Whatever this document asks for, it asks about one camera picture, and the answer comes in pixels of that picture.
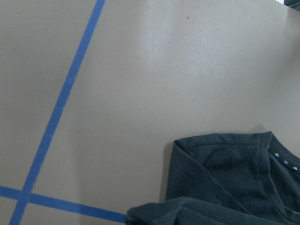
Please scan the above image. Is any black graphic t-shirt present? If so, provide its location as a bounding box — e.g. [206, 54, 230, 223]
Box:
[125, 132, 300, 225]

